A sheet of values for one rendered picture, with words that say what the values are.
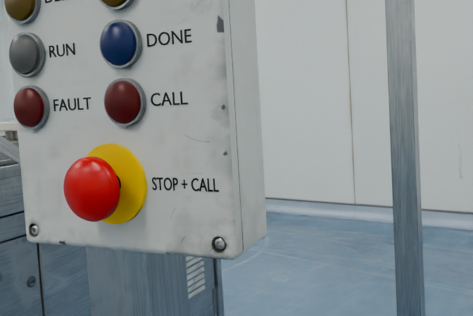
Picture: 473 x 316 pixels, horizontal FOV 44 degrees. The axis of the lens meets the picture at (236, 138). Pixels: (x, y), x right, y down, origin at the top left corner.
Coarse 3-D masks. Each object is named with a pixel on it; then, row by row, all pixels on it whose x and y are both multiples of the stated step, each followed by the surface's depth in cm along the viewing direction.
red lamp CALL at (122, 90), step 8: (120, 80) 37; (112, 88) 36; (120, 88) 36; (128, 88) 36; (112, 96) 36; (120, 96) 36; (128, 96) 36; (136, 96) 36; (112, 104) 36; (120, 104) 36; (128, 104) 36; (136, 104) 36; (112, 112) 37; (120, 112) 36; (128, 112) 36; (136, 112) 36; (120, 120) 36; (128, 120) 36
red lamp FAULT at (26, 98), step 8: (16, 96) 40; (24, 96) 40; (32, 96) 40; (40, 96) 40; (16, 104) 40; (24, 104) 40; (32, 104) 40; (40, 104) 40; (16, 112) 40; (24, 112) 40; (32, 112) 40; (40, 112) 40; (24, 120) 40; (32, 120) 40; (40, 120) 40
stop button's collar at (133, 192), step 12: (108, 144) 38; (96, 156) 38; (108, 156) 38; (120, 156) 37; (132, 156) 37; (120, 168) 37; (132, 168) 37; (120, 180) 37; (132, 180) 37; (144, 180) 37; (192, 180) 35; (120, 192) 37; (132, 192) 37; (144, 192) 37; (120, 204) 38; (132, 204) 37; (120, 216) 38; (132, 216) 37
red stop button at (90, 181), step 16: (80, 160) 36; (96, 160) 35; (80, 176) 35; (96, 176) 35; (112, 176) 35; (64, 192) 36; (80, 192) 35; (96, 192) 35; (112, 192) 35; (80, 208) 36; (96, 208) 35; (112, 208) 35
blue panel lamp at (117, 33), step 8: (112, 24) 36; (120, 24) 36; (104, 32) 36; (112, 32) 36; (120, 32) 36; (128, 32) 36; (104, 40) 36; (112, 40) 36; (120, 40) 36; (128, 40) 36; (104, 48) 36; (112, 48) 36; (120, 48) 36; (128, 48) 36; (104, 56) 37; (112, 56) 36; (120, 56) 36; (128, 56) 36; (120, 64) 36
